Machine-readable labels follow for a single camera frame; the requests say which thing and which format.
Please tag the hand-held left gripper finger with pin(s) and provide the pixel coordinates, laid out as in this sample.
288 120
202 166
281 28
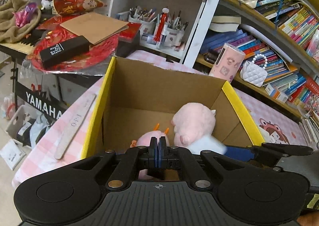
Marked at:
161 156
156 156

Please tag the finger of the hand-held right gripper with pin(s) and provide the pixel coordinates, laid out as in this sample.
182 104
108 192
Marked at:
239 153

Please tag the pink fluffy plush toy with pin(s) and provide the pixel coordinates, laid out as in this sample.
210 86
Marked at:
143 141

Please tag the pink plush pig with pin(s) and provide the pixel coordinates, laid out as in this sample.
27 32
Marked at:
194 121

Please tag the yellow cardboard box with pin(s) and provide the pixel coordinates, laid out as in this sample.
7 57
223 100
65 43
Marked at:
154 91

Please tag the person's right forearm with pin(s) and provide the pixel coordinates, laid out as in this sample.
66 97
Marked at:
309 219

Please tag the stack of worn booklets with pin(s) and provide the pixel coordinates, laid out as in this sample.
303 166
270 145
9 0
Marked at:
310 128

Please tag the pink flower ornament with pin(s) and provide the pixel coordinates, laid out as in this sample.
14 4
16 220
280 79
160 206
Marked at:
311 103

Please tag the orange white small carton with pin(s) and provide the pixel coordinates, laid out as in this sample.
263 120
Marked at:
275 92

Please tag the white quilted purse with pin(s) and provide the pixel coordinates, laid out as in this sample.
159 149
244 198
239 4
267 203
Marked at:
254 75

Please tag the grey nail file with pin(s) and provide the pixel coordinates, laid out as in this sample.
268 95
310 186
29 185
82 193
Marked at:
74 126

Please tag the pink sticker tumbler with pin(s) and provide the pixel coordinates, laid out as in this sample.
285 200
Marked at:
225 63

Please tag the row of colourful books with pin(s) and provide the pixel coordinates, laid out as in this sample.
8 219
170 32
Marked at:
274 63

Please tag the red foil decorations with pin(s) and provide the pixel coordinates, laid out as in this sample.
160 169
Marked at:
99 51

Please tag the black keyboard stand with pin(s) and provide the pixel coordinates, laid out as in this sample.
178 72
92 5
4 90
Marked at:
42 106

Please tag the white wooden shelf unit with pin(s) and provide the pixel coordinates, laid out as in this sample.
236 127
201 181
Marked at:
199 31

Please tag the red tassel pendant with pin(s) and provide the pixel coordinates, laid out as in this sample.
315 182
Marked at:
160 26

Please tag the thick cream-paged book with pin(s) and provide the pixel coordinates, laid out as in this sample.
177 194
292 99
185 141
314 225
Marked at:
224 23

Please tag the black rectangular box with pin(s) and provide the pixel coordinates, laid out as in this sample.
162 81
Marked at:
63 51

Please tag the row of thin books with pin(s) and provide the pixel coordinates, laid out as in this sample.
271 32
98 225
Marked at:
299 21

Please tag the brown cardboard sheet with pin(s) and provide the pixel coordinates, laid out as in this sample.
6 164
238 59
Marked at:
94 26

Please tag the black electric keyboard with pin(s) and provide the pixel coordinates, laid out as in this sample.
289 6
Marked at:
15 42

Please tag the purple pink ribbon flower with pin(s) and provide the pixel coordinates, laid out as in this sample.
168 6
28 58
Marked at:
25 13

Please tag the brown plush blanket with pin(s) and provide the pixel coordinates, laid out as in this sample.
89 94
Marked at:
12 23

